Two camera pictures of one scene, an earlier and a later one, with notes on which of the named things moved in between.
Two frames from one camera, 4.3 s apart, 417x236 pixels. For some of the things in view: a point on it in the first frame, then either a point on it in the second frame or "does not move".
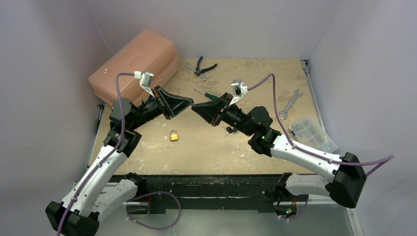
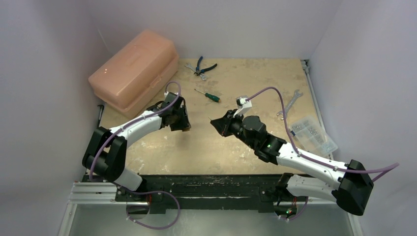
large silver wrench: x=297 y=94 does not move
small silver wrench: x=203 y=77 does not move
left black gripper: x=170 y=102 → x=184 y=123
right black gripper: x=220 y=109 → x=226 y=122
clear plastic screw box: x=309 y=131 does not move
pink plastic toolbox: x=148 y=51 does not move
